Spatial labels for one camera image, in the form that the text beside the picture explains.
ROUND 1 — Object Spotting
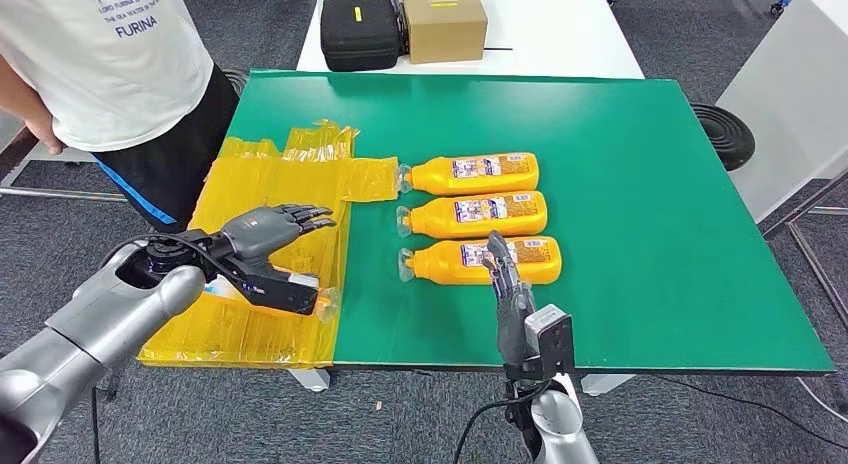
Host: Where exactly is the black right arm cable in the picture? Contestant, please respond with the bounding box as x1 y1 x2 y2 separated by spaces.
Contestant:
452 381 551 464

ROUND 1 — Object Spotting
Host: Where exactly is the yellow plastic sheet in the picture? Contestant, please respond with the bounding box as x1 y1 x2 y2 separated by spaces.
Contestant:
137 119 401 371

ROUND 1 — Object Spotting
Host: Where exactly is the black ribbed round stool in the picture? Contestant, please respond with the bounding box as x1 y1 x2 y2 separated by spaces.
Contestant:
221 68 250 98
690 103 757 173

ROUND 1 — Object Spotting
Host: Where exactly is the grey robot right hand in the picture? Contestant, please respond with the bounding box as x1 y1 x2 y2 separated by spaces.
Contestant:
481 230 537 370

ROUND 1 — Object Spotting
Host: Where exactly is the person's right hand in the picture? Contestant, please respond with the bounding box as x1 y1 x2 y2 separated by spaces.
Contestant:
25 113 66 156

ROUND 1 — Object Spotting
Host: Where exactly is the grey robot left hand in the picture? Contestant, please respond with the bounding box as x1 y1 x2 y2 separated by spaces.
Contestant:
221 204 337 264

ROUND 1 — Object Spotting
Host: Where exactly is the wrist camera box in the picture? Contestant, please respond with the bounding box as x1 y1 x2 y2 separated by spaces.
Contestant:
235 252 321 317
523 305 576 383

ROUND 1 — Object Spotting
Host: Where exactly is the brown cardboard box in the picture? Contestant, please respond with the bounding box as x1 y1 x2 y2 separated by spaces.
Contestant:
402 0 489 65

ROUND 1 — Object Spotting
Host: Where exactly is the orange detergent bottle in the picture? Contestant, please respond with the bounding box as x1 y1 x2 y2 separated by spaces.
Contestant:
200 265 341 325
397 236 563 287
396 152 541 197
395 190 549 240

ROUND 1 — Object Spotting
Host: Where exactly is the person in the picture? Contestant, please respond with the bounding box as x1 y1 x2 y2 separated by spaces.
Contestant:
0 0 241 234

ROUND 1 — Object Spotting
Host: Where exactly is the black hard case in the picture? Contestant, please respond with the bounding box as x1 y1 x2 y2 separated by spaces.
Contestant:
320 0 405 73

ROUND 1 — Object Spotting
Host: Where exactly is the black floor cable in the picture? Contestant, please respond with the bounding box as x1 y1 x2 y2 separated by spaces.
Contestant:
655 376 848 450

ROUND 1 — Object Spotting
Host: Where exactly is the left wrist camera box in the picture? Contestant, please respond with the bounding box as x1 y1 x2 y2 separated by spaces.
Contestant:
235 252 321 317

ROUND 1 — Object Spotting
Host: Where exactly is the white table with metal legs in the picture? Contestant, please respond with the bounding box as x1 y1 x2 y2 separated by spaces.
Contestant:
716 0 848 330

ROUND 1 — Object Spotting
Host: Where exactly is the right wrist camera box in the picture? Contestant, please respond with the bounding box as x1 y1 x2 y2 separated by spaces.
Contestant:
523 305 576 383

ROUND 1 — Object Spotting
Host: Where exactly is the white floor cable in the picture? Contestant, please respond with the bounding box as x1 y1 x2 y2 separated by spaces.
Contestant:
794 376 848 424

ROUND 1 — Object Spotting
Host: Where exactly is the white table foot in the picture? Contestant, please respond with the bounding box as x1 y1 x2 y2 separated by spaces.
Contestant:
579 374 637 397
288 368 331 392

